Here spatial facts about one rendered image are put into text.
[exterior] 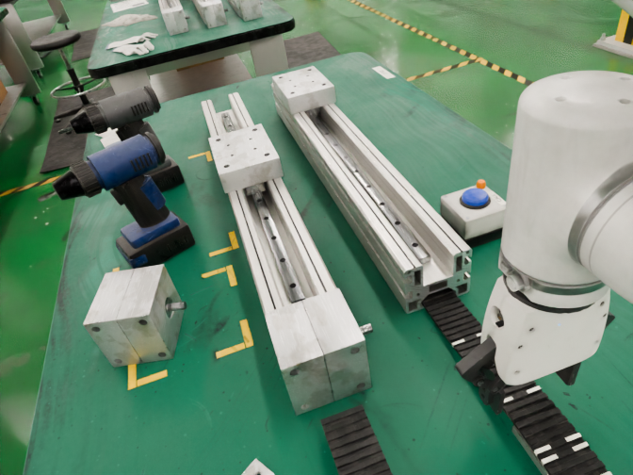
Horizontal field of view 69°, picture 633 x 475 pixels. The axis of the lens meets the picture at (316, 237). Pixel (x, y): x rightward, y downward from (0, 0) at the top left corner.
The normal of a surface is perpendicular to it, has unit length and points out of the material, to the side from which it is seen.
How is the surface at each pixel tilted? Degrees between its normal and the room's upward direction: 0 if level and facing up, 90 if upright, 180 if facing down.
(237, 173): 90
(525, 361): 89
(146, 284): 0
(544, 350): 90
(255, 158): 0
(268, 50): 90
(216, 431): 0
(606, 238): 70
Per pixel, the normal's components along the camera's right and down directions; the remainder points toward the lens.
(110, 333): 0.06, 0.62
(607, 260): -0.94, 0.28
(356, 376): 0.29, 0.56
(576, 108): -0.28, -0.66
